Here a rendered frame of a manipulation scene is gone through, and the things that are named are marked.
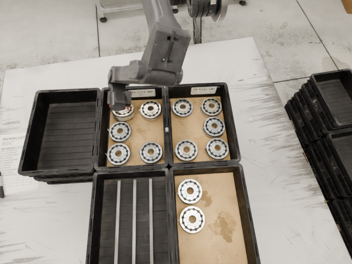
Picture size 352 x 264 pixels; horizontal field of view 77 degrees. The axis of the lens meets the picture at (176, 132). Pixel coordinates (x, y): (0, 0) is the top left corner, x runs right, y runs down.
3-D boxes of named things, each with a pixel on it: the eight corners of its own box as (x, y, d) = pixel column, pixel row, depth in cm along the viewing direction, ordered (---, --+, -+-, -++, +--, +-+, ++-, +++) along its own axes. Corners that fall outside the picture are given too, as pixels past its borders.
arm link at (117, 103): (133, 70, 85) (110, 67, 81) (136, 96, 80) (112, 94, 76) (125, 88, 94) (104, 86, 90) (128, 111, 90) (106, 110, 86)
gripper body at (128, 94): (131, 105, 97) (129, 96, 91) (107, 106, 97) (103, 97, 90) (131, 92, 100) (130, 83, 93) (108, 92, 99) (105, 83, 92)
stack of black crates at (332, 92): (281, 107, 192) (310, 74, 151) (312, 101, 194) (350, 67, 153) (299, 150, 176) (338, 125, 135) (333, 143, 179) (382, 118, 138)
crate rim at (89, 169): (38, 92, 105) (35, 90, 103) (102, 90, 106) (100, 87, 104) (20, 176, 89) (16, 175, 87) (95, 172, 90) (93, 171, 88)
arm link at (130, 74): (184, 62, 50) (138, 54, 45) (182, 88, 51) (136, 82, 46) (132, 69, 88) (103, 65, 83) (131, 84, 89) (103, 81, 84)
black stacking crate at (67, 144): (49, 103, 114) (36, 91, 103) (107, 101, 115) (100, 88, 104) (34, 180, 98) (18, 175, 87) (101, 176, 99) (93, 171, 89)
